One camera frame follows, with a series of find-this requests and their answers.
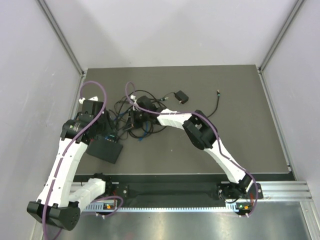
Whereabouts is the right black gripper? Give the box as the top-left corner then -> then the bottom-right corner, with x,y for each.
124,108 -> 150,132

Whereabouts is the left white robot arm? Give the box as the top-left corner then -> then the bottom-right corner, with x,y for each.
26,96 -> 114,231

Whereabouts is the dark grey table mat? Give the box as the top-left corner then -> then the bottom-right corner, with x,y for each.
76,65 -> 289,179

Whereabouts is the black network switch box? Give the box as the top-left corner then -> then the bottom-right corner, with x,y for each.
86,138 -> 123,164

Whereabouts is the black power adapter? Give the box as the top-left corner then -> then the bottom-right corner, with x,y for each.
174,90 -> 189,104

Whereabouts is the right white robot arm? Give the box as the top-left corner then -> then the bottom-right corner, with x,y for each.
126,95 -> 258,198

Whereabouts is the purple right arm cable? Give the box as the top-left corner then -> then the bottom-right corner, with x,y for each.
124,81 -> 258,218

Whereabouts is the grey slotted cable duct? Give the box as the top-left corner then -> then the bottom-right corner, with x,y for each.
83,202 -> 239,213

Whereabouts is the blue ethernet cable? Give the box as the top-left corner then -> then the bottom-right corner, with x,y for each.
111,112 -> 157,143

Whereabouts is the black cable with green tip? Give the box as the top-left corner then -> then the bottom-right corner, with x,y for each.
199,89 -> 222,120

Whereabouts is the aluminium profile rail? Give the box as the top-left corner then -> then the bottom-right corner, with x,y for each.
260,181 -> 313,202

